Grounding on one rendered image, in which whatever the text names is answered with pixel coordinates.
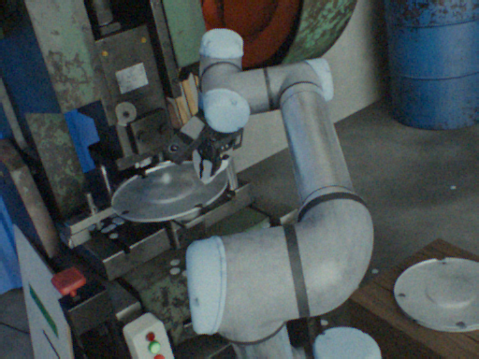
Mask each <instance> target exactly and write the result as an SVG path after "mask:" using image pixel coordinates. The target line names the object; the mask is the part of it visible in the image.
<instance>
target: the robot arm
mask: <svg viewBox="0 0 479 359"><path fill-rule="evenodd" d="M199 52H200V63H199V77H198V92H197V103H198V107H197V110H198V112H197V113H196V114H195V115H194V116H193V117H192V118H191V119H190V120H188V121H187V122H186V123H185V124H184V126H183V127H182V128H181V129H180V130H179V132H178V133H177V134H176V135H175V136H174V137H173V138H171V139H170V140H169V142H168V143H167V144H166V145H165V146H164V147H163V152H164V153H165V154H166V155H167V156H168V157H169V158H170V159H171V160H172V161H173V162H174V163H175V164H176V165H180V164H181V163H182V162H183V161H184V160H185V159H186V158H187V157H188V156H189V155H190V154H191V158H192V161H193V163H194V167H195V170H196V173H197V175H198V178H199V179H200V180H202V181H203V182H204V183H205V184H206V183H209V182H210V181H211V180H213V178H214V177H215V175H217V174H218V173H219V172H221V171H222V170H223V169H225V168H226V167H227V165H228V161H227V160H222V155H221V154H220V153H222V152H225V151H228V150H230V149H232V148H233V151H234V150H236V149H239V148H241V147H242V134H243V127H242V126H243V125H244V124H245V123H246V122H247V121H248V119H249V116H251V115H256V114H261V113H267V112H271V111H275V110H279V111H280V112H281V116H282V120H283V128H284V132H285V136H286V141H287V145H288V149H289V153H290V157H291V162H292V166H293V170H294V175H295V179H296V183H297V187H298V195H299V199H300V204H301V209H300V211H299V212H298V217H297V222H298V223H293V224H288V225H283V226H277V227H272V228H267V229H262V230H256V231H251V232H245V233H240V234H235V235H230V236H224V237H217V236H215V237H211V238H210V239H206V240H202V241H195V242H193V243H191V244H190V245H189V247H188V248H187V251H186V275H187V287H188V296H189V305H190V313H191V320H192V325H193V328H194V330H195V331H196V332H197V333H198V334H208V335H212V334H214V333H216V334H217V335H218V336H219V337H220V338H222V339H223V340H225V341H226V342H229V343H231V345H232V347H233V348H234V350H235V353H236V355H237V356H238V358H236V359H382V356H381V352H380V349H379V346H378V345H377V343H376V342H375V340H373V339H372V338H371V337H370V336H368V335H367V334H363V333H362V332H361V331H359V330H357V329H354V328H351V327H334V328H330V329H328V330H326V331H324V332H323V335H319V336H318V337H317V338H316V340H315V341H314V343H313V346H302V347H296V348H295V347H294V346H293V347H292V346H291V345H290V342H289V338H288V334H287V330H286V325H285V324H286V323H287V321H289V320H295V319H299V318H304V317H311V316H316V315H321V314H324V313H327V312H329V311H331V310H333V309H334V308H336V307H337V306H338V305H340V304H341V303H342V302H343V301H344V300H346V299H347V298H348V297H349V295H350V294H352V293H353V292H354V291H355V290H356V288H357V286H358V285H359V283H360V282H361V281H362V279H363V277H364V275H365V271H366V268H367V266H368V264H369V261H370V256H371V251H372V243H373V228H372V221H371V217H370V213H369V208H368V206H367V203H366V202H365V200H364V199H363V198H362V197H361V196H359V195H358V194H356V193H355V190H354V187H353V184H352V182H351V179H350V176H349V173H348V170H347V167H346V164H345V161H344V158H343V155H342V152H341V148H340V145H339V139H338V136H337V133H336V130H335V127H334V123H333V121H332V119H331V116H330V113H329V110H328V106H327V101H328V100H330V99H332V97H333V94H334V90H333V81H332V76H331V72H330V67H329V64H328V63H327V61H326V60H324V59H313V60H301V61H300V62H293V63H288V64H282V65H275V66H269V67H264V68H258V69H254V70H248V71H242V65H241V60H242V56H243V40H242V38H241V36H239V35H238V34H236V33H235V32H232V31H230V30H226V29H214V30H211V31H209V32H207V33H206V34H205V35H204V36H203V37H202V41H201V49H200V50H199ZM240 135H241V138H240V144H238V145H236V143H237V142H238V139H237V136H240ZM233 144H234V145H233Z"/></svg>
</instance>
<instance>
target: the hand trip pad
mask: <svg viewBox="0 0 479 359"><path fill-rule="evenodd" d="M85 281H86V279H85V278H84V276H83V275H82V274H81V273H80V272H79V271H78V270H77V269H76V268H75V267H70V268H68V269H66V270H64V271H62V272H60V273H58V274H56V275H55V276H54V277H52V279H51V283H52V285H53V286H54V287H55V288H56V289H57V291H58V292H59V294H68V293H69V294H70V296H75V295H77V294H78V292H77V288H79V287H80V286H82V285H83V284H84V283H85Z"/></svg>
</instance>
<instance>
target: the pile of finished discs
mask: <svg viewBox="0 0 479 359"><path fill-rule="evenodd" d="M394 294H395V299H396V303H397V305H398V307H399V309H400V310H401V312H402V313H403V314H405V315H406V316H407V317H409V318H410V319H411V320H415V321H414V322H415V323H418V324H420V325H422V326H425V327H426V328H429V329H433V330H436V331H441V332H445V331H449V332H463V331H471V330H476V329H478V328H479V263H478V262H475V261H472V260H468V259H463V258H457V259H455V258H444V260H441V261H440V260H438V261H436V259H434V260H429V261H426V262H420V263H417V264H416V265H414V266H411V267H409V268H408V269H407V270H405V271H404V272H403V273H402V274H401V275H400V276H399V278H398V279H397V281H396V284H395V288H394Z"/></svg>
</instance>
